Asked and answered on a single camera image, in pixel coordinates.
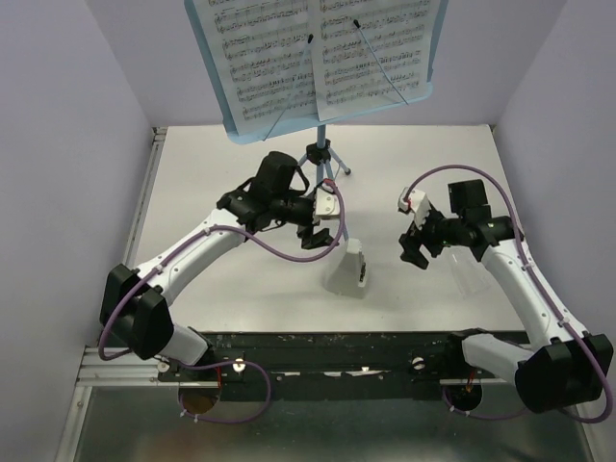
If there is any clear metronome cover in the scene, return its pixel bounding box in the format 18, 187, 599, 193
449, 250, 490, 297

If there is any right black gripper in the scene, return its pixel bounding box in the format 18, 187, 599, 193
398, 201, 465, 270

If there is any aluminium frame rail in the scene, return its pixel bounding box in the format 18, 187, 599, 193
57, 125, 168, 462

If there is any grey metronome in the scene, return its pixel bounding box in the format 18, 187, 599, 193
322, 238, 367, 299

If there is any light blue music stand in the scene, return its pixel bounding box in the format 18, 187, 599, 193
184, 0, 449, 251

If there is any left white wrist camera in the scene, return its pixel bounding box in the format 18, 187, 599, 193
314, 179, 340, 220

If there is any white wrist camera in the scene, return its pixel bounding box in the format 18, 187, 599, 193
314, 179, 340, 220
398, 188, 431, 229

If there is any sheet music page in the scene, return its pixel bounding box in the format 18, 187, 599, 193
308, 0, 441, 121
184, 1, 317, 142

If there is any left sheet music page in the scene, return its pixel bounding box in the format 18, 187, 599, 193
184, 1, 317, 142

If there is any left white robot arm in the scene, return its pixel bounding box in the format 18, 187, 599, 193
98, 151, 346, 380

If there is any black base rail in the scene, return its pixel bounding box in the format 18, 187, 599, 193
158, 331, 499, 401

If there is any right sheet music page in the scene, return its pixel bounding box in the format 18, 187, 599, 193
308, 0, 441, 121

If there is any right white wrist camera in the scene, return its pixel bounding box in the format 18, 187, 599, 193
398, 188, 431, 229

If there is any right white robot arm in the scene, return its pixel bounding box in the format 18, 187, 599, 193
398, 179, 613, 413

